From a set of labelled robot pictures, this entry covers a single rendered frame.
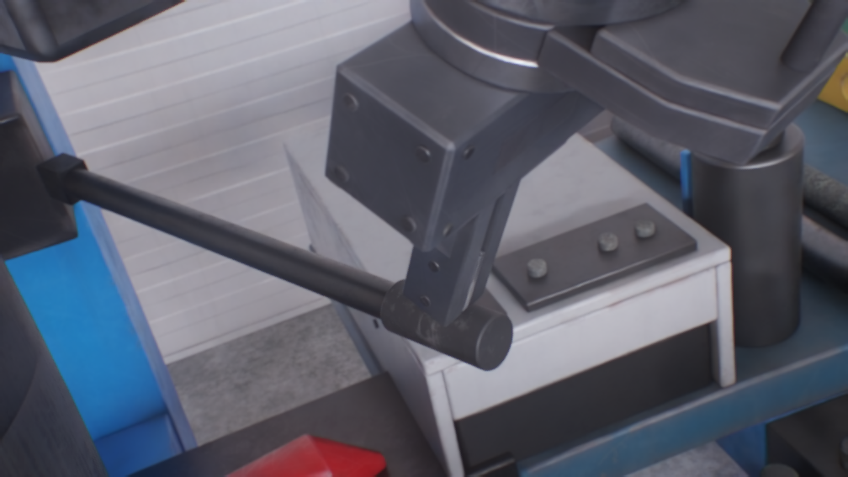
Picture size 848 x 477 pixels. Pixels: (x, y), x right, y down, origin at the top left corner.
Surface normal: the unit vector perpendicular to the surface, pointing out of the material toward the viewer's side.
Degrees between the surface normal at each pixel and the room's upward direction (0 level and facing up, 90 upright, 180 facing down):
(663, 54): 25
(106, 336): 90
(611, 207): 0
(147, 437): 0
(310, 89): 90
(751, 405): 90
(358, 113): 90
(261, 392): 0
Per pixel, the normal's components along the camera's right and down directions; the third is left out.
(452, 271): -0.65, 0.51
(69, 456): 0.97, -0.22
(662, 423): 0.34, 0.46
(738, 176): -0.35, 0.57
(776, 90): 0.15, -0.64
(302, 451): -0.09, -0.73
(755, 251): -0.11, 0.56
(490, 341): 0.73, 0.25
